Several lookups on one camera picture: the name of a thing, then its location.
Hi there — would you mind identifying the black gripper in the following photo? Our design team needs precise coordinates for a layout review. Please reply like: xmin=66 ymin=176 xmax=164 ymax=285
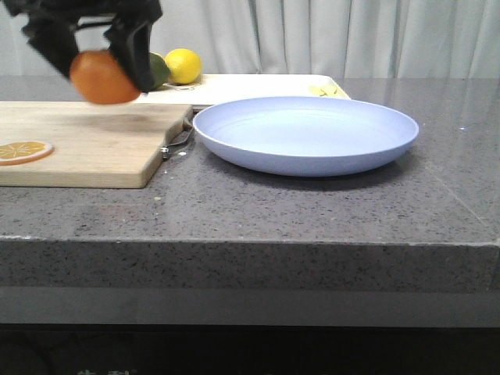
xmin=3 ymin=1 xmax=163 ymax=93

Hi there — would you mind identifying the orange fruit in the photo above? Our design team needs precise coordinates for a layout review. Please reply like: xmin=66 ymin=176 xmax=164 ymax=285
xmin=70 ymin=50 xmax=141 ymax=105

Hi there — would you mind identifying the light blue plate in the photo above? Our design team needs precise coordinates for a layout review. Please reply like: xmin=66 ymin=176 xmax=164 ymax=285
xmin=193 ymin=96 xmax=420 ymax=177

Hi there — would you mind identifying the cream white tray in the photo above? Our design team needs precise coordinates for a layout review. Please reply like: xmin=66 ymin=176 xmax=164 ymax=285
xmin=137 ymin=74 xmax=349 ymax=111

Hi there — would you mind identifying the green lime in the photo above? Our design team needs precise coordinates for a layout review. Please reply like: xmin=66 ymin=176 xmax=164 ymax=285
xmin=149 ymin=52 xmax=170 ymax=90

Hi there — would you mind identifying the yellow lemon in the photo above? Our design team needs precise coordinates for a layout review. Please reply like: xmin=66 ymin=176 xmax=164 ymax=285
xmin=164 ymin=48 xmax=202 ymax=84

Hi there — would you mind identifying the wooden cutting board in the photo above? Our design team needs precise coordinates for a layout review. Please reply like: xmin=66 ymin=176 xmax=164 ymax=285
xmin=1 ymin=102 xmax=193 ymax=188

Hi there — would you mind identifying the orange slice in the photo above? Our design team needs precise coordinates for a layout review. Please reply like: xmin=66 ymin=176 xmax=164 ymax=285
xmin=1 ymin=141 xmax=54 ymax=166

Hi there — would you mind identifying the yellow plastic utensil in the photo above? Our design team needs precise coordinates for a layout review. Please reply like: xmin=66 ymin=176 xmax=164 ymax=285
xmin=308 ymin=85 xmax=324 ymax=97

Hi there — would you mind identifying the yellow plastic knife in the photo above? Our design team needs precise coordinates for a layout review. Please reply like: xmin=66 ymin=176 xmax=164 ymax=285
xmin=320 ymin=85 xmax=338 ymax=97

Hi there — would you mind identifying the grey white curtain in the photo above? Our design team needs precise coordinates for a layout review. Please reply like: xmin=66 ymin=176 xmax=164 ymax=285
xmin=0 ymin=0 xmax=500 ymax=81

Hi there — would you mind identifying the metal cutting board handle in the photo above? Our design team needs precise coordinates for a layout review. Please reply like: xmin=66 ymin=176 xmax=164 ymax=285
xmin=160 ymin=118 xmax=194 ymax=161

